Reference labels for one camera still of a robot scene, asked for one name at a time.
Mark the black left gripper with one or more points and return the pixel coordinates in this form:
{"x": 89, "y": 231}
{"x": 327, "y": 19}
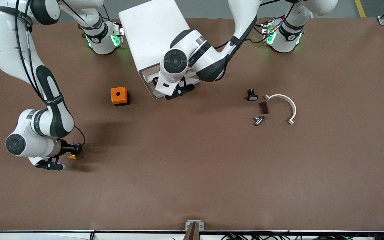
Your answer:
{"x": 155, "y": 80}

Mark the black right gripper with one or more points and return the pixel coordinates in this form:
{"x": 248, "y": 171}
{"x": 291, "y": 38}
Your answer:
{"x": 66, "y": 145}

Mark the orange push button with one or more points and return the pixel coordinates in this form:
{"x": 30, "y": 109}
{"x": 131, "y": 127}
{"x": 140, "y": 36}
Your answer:
{"x": 72, "y": 156}

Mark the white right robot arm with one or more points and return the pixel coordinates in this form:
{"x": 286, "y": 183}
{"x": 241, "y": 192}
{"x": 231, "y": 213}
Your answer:
{"x": 12, "y": 50}

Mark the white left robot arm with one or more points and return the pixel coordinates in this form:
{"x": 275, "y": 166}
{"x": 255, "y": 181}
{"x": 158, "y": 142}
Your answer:
{"x": 212, "y": 60}

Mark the black button with white cap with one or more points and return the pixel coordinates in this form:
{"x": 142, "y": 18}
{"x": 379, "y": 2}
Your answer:
{"x": 252, "y": 97}

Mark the orange box with hole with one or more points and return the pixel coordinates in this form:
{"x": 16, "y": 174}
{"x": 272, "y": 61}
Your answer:
{"x": 118, "y": 95}

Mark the brown terminal block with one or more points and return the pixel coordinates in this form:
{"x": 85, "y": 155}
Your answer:
{"x": 264, "y": 108}

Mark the white table edge rail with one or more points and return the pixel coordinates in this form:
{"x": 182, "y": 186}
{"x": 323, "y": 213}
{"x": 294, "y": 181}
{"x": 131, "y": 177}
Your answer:
{"x": 45, "y": 236}

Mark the silver key switch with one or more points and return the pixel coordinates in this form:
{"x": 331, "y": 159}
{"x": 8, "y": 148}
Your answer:
{"x": 258, "y": 121}

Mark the grey metal table bracket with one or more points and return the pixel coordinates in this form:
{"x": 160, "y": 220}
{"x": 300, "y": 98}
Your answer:
{"x": 188, "y": 224}

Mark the white curved bracket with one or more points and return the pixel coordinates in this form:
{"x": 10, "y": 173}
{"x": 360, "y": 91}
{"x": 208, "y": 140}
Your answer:
{"x": 292, "y": 106}

